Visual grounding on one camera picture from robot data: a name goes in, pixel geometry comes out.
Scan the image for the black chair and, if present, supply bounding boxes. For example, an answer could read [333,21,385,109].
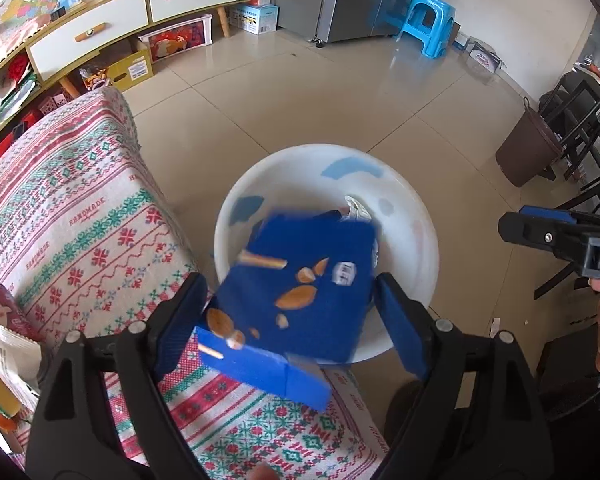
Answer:
[532,72,600,301]

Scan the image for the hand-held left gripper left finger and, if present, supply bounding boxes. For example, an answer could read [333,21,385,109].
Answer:
[25,272,211,480]

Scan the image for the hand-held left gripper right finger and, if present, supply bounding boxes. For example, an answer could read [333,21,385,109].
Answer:
[375,272,556,480]

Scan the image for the blue and white box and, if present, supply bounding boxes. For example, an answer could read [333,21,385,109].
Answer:
[229,4,279,36]

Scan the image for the red metal can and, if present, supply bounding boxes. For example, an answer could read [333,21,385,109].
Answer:
[0,282,46,346]

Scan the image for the person's left hand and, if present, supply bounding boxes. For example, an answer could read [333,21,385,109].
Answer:
[247,462,281,480]

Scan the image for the white plastic basin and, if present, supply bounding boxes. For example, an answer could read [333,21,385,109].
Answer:
[214,144,440,366]

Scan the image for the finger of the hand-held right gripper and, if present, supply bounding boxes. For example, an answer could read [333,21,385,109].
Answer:
[519,204,600,233]
[497,211,588,263]

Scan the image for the yellow cardboard box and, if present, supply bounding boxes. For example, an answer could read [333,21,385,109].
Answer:
[82,49,155,92]

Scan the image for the clear plastic wrapper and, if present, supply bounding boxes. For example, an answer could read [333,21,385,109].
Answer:
[341,195,375,225]

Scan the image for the patterned striped tablecloth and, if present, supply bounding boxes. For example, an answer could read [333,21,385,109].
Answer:
[0,86,396,480]

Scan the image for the clear storage box red contents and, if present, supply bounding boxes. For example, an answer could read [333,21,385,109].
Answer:
[139,14,213,63]

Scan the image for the blue plastic stool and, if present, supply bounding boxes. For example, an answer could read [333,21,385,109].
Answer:
[395,0,456,58]

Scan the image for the white printed paper wrapper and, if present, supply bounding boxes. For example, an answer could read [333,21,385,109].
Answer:
[0,310,43,396]

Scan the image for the brown trash bin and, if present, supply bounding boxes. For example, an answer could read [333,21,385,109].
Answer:
[495,97,566,187]

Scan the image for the long wooden TV cabinet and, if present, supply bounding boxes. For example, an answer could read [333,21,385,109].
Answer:
[0,0,263,171]

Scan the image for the blue cardboard snack box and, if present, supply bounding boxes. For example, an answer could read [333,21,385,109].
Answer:
[195,212,378,411]

